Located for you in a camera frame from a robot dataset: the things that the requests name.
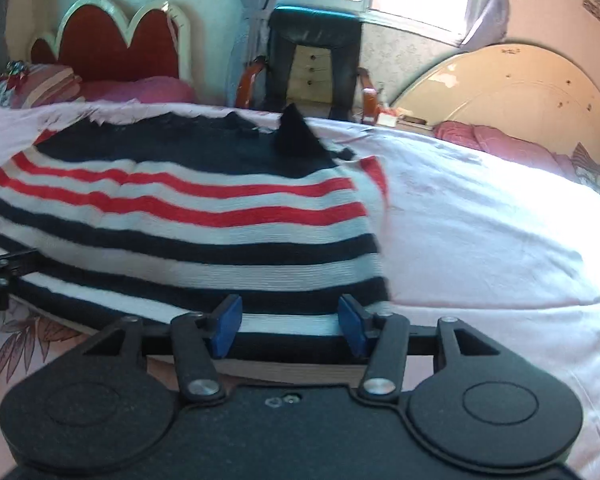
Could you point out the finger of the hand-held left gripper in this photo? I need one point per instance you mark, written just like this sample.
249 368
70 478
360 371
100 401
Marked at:
15 262

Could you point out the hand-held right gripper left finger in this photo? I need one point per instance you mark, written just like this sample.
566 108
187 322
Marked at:
227 327

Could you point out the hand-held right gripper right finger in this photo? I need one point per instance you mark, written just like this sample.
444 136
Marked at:
352 327

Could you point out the striped knit sweater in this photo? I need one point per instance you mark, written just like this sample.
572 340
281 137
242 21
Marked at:
205 220

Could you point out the pink floral bedsheet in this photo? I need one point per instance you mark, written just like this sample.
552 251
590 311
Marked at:
480 240

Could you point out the striped pillow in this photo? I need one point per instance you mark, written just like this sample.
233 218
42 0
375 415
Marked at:
45 85

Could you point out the shiny ribbon bow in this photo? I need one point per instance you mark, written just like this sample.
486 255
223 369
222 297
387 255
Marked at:
16 71

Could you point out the small box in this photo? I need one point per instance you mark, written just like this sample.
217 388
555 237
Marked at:
387 117

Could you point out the magenta pillow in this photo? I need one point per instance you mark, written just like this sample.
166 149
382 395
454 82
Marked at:
140 90

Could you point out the red scalloped headboard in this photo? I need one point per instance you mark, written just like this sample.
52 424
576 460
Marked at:
110 45

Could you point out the pink pillow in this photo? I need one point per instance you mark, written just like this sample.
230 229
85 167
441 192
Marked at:
505 145

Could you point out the small cream drawer cabinet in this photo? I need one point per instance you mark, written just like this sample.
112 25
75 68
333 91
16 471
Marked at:
310 72

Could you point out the dark striped cushion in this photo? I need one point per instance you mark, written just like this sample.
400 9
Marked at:
587 165

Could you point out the cream round headboard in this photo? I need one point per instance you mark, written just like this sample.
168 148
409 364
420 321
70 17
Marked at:
520 95

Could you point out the black leather armchair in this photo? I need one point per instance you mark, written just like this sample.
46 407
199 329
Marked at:
280 40

